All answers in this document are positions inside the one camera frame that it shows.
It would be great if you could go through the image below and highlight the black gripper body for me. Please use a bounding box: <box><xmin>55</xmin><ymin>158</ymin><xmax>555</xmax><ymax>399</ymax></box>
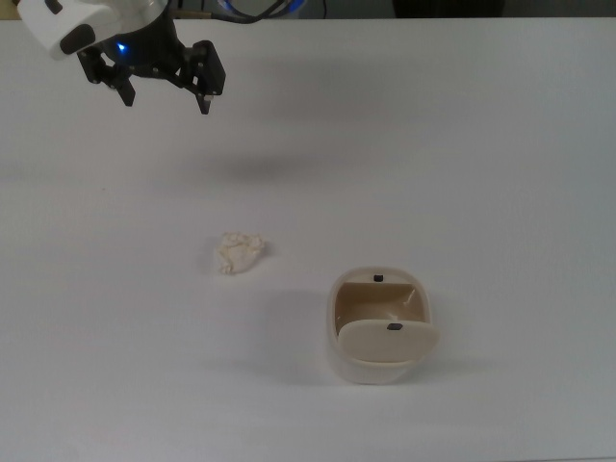
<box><xmin>94</xmin><ymin>13</ymin><xmax>194</xmax><ymax>87</ymax></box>

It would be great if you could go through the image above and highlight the white paper trash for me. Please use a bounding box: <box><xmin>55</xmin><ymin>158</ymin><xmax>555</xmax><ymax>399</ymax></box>
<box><xmin>213</xmin><ymin>230</ymin><xmax>269</xmax><ymax>277</ymax></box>

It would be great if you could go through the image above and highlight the small cream lidded bin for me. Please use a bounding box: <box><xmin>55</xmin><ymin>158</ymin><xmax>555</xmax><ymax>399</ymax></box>
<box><xmin>326</xmin><ymin>265</ymin><xmax>442</xmax><ymax>387</ymax></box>

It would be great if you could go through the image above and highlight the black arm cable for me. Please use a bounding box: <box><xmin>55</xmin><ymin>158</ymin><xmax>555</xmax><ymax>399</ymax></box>
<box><xmin>210</xmin><ymin>0</ymin><xmax>303</xmax><ymax>25</ymax></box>

